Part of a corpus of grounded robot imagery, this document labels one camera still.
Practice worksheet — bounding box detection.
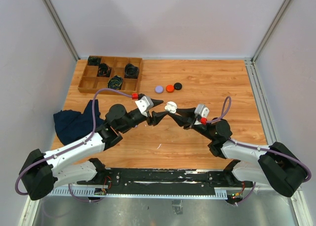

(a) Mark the white earbud charging case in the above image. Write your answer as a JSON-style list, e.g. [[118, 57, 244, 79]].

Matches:
[[164, 101, 177, 114]]

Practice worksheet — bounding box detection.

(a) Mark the orange earbud charging case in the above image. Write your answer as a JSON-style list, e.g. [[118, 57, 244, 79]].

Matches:
[[165, 85, 175, 93]]

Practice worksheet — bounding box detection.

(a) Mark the black earbud charging case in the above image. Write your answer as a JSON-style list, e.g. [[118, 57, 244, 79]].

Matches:
[[173, 82, 183, 90]]

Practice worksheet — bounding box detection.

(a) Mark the purple earbud charging case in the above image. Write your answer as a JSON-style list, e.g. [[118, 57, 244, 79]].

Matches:
[[155, 86, 164, 94]]

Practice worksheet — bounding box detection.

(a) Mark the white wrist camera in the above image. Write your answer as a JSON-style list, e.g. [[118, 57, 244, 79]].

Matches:
[[135, 95, 154, 116], [194, 104, 209, 118]]

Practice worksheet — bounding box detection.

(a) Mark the black yellow coiled cable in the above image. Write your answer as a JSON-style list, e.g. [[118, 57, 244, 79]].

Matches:
[[107, 75, 124, 90]]

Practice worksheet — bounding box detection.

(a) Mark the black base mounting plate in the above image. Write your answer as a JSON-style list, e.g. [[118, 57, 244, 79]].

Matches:
[[77, 168, 253, 196]]

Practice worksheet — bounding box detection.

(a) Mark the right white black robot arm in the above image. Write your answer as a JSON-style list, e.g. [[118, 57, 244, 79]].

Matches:
[[169, 108, 312, 197]]

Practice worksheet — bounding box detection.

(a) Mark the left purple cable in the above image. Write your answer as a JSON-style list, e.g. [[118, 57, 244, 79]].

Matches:
[[15, 88, 138, 203]]

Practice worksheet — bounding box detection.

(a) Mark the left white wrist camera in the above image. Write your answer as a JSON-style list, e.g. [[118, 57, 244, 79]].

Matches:
[[135, 95, 154, 116]]

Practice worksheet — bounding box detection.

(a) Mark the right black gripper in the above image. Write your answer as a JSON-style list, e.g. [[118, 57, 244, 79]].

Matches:
[[169, 107, 215, 141]]

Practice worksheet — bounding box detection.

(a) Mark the wooden compartment tray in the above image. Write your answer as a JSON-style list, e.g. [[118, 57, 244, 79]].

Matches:
[[78, 55, 143, 95]]

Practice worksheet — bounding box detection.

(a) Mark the dark blue cloth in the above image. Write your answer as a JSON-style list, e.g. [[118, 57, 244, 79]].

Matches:
[[53, 100, 93, 145]]

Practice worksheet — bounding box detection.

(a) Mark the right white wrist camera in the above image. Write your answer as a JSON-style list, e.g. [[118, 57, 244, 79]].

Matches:
[[194, 104, 209, 118]]

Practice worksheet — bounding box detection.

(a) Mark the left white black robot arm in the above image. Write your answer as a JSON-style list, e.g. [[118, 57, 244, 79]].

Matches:
[[15, 95, 169, 201]]

